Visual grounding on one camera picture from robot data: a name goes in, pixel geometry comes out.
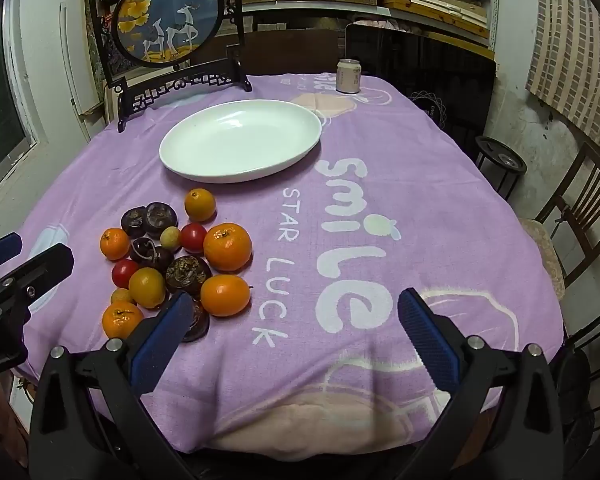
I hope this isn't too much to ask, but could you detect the smooth orange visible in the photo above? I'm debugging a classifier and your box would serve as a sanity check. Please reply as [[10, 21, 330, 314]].
[[200, 274, 252, 317]]

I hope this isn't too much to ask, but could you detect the brown wooden board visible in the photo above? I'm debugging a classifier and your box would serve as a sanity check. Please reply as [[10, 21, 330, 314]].
[[245, 27, 346, 73]]

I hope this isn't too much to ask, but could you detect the beige chair cushion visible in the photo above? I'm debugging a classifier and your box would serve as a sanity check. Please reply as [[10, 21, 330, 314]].
[[520, 217, 566, 301]]

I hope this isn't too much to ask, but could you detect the round deer picture stand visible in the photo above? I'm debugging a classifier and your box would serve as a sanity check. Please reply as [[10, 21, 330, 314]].
[[96, 0, 253, 133]]

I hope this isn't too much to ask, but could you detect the red cherry tomato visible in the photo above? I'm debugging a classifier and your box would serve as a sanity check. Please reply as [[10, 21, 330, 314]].
[[111, 259, 140, 288], [180, 223, 208, 254]]

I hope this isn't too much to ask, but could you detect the white wall shelf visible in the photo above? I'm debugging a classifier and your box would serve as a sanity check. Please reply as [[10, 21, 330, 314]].
[[240, 0, 496, 61]]

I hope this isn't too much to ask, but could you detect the black round stool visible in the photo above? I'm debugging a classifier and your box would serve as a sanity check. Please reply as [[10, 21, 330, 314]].
[[475, 135, 528, 201]]

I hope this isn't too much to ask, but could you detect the purple printed tablecloth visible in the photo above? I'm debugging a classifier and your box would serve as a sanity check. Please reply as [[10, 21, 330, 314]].
[[12, 72, 566, 456]]

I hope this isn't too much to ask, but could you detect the yellow orange kumquat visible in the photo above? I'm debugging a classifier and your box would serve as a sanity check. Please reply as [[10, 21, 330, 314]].
[[184, 188, 217, 222], [128, 267, 166, 309]]

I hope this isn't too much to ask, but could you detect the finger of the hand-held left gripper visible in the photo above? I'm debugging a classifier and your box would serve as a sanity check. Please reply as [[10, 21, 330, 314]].
[[0, 232, 24, 275], [0, 242, 76, 307]]

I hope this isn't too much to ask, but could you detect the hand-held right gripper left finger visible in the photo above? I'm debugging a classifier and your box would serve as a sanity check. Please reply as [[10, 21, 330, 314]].
[[28, 290, 196, 480]]

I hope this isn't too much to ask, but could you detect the large tangerine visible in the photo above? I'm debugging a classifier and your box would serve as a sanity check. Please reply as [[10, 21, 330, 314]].
[[203, 222, 253, 272]]

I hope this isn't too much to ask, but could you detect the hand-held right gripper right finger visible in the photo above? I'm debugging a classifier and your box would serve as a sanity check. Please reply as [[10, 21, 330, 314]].
[[397, 287, 566, 480]]

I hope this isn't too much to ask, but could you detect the tangerine with dark stem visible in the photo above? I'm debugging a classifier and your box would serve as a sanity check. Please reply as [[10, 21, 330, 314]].
[[102, 301, 145, 340]]

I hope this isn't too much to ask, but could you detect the pale drink can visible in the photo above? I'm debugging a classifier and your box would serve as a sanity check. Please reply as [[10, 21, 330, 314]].
[[336, 58, 362, 95]]

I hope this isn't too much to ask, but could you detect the dark wooden chair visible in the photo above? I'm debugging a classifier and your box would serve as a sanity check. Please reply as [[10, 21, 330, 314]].
[[535, 141, 600, 291]]

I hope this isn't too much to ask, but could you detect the woven bamboo wall mat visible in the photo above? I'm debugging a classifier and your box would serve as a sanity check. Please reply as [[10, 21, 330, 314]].
[[525, 0, 600, 146]]

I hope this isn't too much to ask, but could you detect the white oval plate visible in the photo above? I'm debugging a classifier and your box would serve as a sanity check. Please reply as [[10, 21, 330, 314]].
[[159, 100, 323, 184]]

